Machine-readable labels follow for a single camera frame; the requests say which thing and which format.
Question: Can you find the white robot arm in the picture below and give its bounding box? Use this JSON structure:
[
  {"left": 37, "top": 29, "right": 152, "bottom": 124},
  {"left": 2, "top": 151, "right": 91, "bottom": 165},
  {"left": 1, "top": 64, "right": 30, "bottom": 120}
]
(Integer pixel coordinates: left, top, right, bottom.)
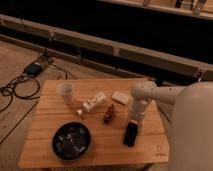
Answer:
[{"left": 128, "top": 81, "right": 213, "bottom": 171}]

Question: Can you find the wooden folding table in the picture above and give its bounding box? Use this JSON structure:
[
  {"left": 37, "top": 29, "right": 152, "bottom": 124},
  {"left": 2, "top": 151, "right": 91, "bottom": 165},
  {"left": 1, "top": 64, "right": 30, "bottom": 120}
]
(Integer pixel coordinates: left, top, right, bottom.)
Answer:
[{"left": 19, "top": 79, "right": 169, "bottom": 168}]

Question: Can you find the black floor cable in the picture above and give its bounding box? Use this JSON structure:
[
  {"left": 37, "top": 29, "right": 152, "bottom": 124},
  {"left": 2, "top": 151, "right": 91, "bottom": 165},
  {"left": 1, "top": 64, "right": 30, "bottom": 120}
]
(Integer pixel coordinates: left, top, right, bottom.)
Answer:
[{"left": 0, "top": 53, "right": 79, "bottom": 113}]

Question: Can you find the wooden rail barrier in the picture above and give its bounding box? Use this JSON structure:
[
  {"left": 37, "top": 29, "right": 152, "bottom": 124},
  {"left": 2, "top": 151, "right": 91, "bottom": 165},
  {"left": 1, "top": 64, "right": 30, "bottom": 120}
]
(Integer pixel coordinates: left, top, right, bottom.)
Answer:
[{"left": 0, "top": 14, "right": 213, "bottom": 80}]

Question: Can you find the white sponge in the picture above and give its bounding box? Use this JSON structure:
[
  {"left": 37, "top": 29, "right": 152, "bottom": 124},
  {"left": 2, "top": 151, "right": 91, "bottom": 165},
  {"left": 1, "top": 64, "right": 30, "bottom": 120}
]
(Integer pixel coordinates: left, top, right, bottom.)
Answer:
[{"left": 112, "top": 91, "right": 130, "bottom": 105}]

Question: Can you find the black power adapter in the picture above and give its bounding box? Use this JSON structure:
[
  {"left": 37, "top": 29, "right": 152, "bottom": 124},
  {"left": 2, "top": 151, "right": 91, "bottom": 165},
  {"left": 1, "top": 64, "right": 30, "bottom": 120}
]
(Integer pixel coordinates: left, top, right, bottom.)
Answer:
[{"left": 24, "top": 63, "right": 42, "bottom": 76}]

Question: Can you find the translucent plastic cup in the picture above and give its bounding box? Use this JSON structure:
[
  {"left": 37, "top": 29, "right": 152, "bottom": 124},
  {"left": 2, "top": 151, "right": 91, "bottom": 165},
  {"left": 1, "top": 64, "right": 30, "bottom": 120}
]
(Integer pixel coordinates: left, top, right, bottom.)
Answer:
[{"left": 57, "top": 83, "right": 74, "bottom": 105}]

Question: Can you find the black eraser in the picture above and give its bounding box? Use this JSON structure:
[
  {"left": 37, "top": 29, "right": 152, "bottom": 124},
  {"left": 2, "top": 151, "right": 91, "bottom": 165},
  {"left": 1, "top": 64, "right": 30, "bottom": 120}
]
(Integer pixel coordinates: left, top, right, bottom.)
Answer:
[{"left": 123, "top": 122, "right": 138, "bottom": 147}]

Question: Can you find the white lying bottle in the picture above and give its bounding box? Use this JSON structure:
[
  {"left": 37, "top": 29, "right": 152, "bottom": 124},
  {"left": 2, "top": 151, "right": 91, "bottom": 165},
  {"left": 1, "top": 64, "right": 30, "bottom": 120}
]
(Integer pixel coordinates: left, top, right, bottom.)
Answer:
[{"left": 77, "top": 92, "right": 106, "bottom": 116}]

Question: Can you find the red brown small object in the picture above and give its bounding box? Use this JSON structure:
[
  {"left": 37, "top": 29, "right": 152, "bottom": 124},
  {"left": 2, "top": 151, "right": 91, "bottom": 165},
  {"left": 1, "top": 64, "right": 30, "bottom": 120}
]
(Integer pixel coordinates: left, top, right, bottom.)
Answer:
[{"left": 103, "top": 105, "right": 115, "bottom": 123}]

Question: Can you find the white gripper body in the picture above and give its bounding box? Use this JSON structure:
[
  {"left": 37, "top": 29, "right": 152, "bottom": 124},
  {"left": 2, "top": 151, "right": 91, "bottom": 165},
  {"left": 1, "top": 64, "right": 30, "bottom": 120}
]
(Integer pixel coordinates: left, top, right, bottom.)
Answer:
[{"left": 128, "top": 100, "right": 147, "bottom": 123}]

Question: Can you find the black bowl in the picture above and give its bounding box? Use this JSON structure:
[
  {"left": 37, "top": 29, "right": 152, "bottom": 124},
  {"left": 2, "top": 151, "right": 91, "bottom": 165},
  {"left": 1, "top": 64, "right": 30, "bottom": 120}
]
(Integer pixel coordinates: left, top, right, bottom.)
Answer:
[{"left": 52, "top": 122, "right": 91, "bottom": 160}]

